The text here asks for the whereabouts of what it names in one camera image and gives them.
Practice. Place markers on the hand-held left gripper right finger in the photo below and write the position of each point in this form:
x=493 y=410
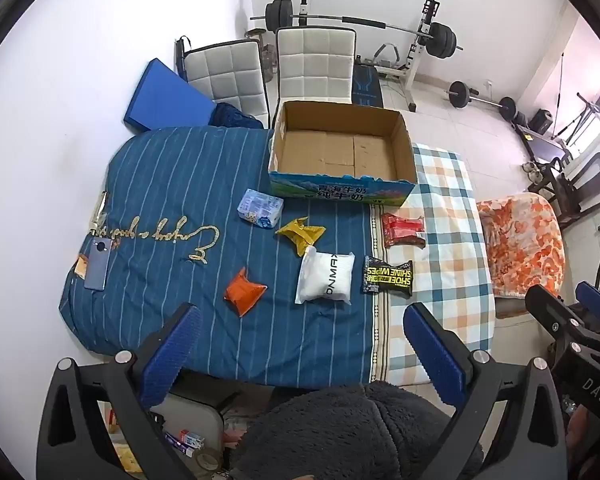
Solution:
x=432 y=355

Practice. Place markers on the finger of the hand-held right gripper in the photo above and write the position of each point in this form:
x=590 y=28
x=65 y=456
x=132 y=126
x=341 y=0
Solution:
x=550 y=310
x=597 y=297

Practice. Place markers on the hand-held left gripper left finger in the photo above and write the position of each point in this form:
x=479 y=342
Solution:
x=172 y=355

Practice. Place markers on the black wipes packet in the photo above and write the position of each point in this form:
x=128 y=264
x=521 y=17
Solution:
x=387 y=275

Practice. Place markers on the orange packet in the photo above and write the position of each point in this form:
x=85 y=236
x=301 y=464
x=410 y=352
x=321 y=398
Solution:
x=244 y=292

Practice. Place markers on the red snack packet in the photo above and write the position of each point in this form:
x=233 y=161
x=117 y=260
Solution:
x=402 y=229

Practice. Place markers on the white soft packet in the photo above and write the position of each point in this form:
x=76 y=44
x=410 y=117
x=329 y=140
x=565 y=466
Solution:
x=325 y=275

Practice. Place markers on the light blue tissue packet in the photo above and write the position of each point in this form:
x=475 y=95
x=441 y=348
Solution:
x=260 y=208

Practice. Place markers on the yellow packet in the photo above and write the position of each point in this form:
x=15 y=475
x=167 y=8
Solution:
x=302 y=235

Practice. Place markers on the cardboard box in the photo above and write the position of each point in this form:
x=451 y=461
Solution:
x=340 y=152

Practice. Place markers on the orange floral blanket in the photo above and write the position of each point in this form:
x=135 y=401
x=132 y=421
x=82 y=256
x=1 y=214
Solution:
x=522 y=245

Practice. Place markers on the plaid bed sheet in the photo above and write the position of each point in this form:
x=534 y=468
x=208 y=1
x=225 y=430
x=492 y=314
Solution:
x=445 y=270

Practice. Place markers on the small printed box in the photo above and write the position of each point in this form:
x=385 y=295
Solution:
x=185 y=442

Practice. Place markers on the dark wooden chair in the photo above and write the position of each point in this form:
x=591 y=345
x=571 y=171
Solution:
x=575 y=190

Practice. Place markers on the dark fleece garment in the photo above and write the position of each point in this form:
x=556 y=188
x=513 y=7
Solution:
x=350 y=430

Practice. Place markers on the clear tape roll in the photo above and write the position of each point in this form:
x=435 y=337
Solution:
x=209 y=461

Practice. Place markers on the blue smartphone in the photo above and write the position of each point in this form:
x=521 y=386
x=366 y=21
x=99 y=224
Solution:
x=98 y=265

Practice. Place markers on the small orange card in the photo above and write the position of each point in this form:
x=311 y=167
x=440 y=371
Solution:
x=82 y=266

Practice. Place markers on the pair of shoes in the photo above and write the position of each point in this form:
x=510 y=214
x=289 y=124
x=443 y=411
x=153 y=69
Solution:
x=532 y=171

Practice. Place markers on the black treadmill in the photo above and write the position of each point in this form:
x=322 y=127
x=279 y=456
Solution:
x=542 y=145

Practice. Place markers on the blue striped quilt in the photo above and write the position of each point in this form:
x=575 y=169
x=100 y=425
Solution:
x=180 y=185

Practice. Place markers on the black speaker box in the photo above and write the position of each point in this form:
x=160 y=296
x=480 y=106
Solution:
x=541 y=121

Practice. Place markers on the short barbell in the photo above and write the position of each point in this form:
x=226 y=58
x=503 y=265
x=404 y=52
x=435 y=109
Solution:
x=460 y=94

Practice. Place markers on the dark blue cloth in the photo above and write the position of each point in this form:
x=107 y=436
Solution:
x=235 y=116

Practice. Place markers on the blue foam mat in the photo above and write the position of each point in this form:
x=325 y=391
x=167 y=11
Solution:
x=165 y=95

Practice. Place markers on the black sit-up bench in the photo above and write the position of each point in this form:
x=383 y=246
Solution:
x=367 y=85

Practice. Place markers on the white weight rack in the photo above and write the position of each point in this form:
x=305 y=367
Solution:
x=417 y=55

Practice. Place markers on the white quilted chair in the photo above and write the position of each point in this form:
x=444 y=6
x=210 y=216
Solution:
x=315 y=62
x=227 y=72

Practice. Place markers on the barbell with black plates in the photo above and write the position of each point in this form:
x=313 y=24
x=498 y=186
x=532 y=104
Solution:
x=440 y=37

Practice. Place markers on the exercise machine frame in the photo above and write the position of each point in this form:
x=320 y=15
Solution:
x=582 y=115

